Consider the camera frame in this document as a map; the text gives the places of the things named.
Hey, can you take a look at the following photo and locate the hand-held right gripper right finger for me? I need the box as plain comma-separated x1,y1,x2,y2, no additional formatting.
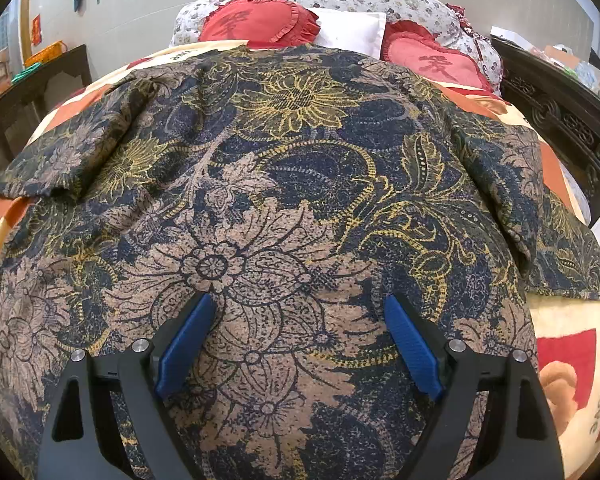
384,292,566,480

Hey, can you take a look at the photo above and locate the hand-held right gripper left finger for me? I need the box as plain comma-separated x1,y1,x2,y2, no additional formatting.
36,292,217,480

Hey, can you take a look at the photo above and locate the navy floral print garment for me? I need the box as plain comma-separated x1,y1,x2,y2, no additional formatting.
0,44,600,480

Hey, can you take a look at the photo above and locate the red orange printed blanket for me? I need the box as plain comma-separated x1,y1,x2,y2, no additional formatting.
0,42,600,480

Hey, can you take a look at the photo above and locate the red heart-shaped ruffled pillow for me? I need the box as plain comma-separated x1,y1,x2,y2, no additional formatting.
198,0,321,43
380,20,496,93

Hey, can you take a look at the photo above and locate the dark wooden side table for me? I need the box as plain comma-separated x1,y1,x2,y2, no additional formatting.
0,44,93,176

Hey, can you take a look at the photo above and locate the white pillow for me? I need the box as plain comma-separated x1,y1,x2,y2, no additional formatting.
307,7,387,58

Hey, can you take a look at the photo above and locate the pile of assorted packets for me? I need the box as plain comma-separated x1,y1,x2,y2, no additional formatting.
530,45,600,106

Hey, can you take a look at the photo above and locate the orange plastic basket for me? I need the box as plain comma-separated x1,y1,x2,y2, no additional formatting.
24,41,68,68

